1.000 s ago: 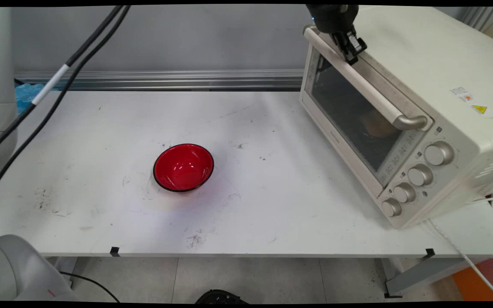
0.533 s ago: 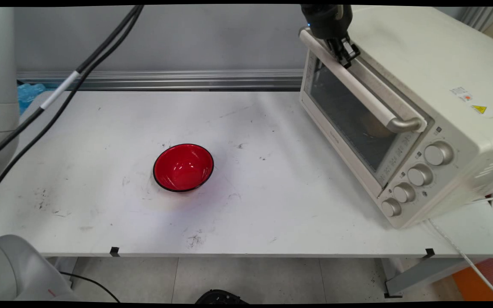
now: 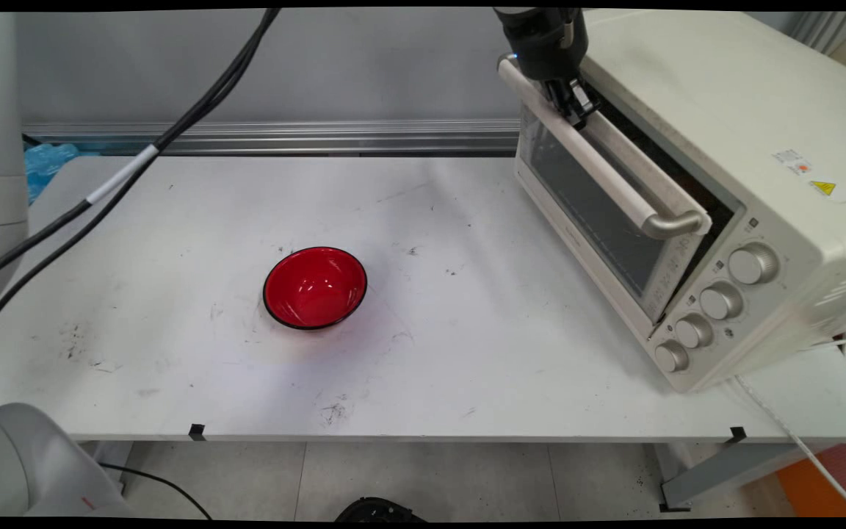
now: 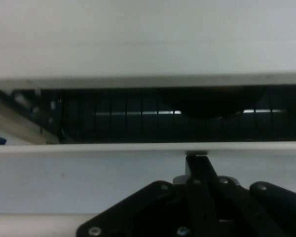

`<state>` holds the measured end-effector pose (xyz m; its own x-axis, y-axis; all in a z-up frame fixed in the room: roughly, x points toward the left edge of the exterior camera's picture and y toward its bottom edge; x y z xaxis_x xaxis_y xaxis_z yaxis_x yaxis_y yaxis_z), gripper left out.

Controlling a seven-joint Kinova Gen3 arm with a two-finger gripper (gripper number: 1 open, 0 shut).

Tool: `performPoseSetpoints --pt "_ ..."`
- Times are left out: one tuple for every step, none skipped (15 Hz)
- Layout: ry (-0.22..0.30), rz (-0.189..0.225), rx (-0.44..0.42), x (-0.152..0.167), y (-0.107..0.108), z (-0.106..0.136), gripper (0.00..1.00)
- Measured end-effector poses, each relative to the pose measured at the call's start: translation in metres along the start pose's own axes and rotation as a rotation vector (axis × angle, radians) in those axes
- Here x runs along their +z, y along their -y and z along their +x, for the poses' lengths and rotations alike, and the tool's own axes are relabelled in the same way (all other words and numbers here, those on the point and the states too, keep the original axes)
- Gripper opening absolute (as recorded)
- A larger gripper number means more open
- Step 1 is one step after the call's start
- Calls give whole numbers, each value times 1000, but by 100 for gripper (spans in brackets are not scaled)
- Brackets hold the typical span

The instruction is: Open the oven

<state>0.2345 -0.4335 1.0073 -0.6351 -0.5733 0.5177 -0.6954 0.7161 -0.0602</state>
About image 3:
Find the red bowl with black rim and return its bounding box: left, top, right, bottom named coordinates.
left=262, top=246, right=369, bottom=331

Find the oven glass door with handle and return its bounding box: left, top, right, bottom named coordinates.
left=497, top=53, right=715, bottom=325

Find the small silver oven knob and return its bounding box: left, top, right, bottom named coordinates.
left=654, top=340, right=690, bottom=374
left=674, top=314, right=715, bottom=350
left=700, top=282, right=745, bottom=322

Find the blue plastic wrap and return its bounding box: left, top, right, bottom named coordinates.
left=24, top=143, right=81, bottom=206

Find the aluminium profile rail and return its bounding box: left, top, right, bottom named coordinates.
left=23, top=120, right=521, bottom=156

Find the thin black floor cable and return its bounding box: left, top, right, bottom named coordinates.
left=98, top=461, right=214, bottom=521

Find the white oven power cable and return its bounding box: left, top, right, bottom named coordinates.
left=728, top=376, right=846, bottom=517

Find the plain black robot cable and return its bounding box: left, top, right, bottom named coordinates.
left=0, top=7, right=271, bottom=342

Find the white cable with plug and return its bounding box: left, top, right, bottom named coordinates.
left=805, top=325, right=846, bottom=351

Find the cream toaster oven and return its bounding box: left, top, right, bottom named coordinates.
left=515, top=9, right=846, bottom=394

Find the orange floor object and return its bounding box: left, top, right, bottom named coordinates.
left=775, top=439, right=846, bottom=519

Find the large silver oven knob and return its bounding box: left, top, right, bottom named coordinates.
left=728, top=242, right=781, bottom=287

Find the gray table leg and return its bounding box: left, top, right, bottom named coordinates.
left=654, top=439, right=839, bottom=514
left=82, top=441, right=134, bottom=494

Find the white label sticker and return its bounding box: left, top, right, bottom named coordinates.
left=772, top=148, right=814, bottom=178

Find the black round floor object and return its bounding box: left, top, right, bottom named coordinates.
left=333, top=497, right=429, bottom=523

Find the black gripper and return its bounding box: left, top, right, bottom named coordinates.
left=493, top=7, right=602, bottom=132

